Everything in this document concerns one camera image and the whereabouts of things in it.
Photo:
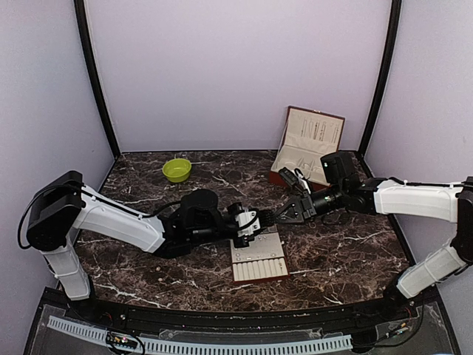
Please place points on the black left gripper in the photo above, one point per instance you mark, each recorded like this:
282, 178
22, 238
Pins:
245, 243

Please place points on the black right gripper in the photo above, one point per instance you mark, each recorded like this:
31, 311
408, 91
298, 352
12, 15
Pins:
307, 208

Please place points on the beige jewelry tray insert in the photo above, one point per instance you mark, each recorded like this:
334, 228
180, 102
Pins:
262, 261

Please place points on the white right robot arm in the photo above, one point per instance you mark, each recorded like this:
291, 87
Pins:
444, 201

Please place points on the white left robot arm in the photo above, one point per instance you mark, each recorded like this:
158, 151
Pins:
67, 204

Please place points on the red wooden jewelry box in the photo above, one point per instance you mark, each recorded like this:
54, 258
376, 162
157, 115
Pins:
308, 135

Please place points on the green plastic bowl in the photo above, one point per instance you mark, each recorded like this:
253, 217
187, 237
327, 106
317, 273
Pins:
177, 170

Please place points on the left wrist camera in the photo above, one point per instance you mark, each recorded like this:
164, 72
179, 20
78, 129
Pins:
237, 210

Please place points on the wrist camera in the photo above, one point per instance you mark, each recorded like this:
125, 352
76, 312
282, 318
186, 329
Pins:
237, 210
295, 179

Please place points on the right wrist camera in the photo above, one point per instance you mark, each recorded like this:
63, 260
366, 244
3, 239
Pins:
295, 179

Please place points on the black front table rail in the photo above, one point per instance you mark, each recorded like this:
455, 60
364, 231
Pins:
353, 317

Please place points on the black right frame post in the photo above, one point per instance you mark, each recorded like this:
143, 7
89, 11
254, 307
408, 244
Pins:
381, 83

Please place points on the black frame post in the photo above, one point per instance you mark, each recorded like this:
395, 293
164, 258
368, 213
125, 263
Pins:
95, 82
381, 83

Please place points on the white slotted cable duct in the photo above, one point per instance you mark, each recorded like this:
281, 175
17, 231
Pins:
188, 342

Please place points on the black left frame post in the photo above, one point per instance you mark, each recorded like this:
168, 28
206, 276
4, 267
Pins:
95, 82

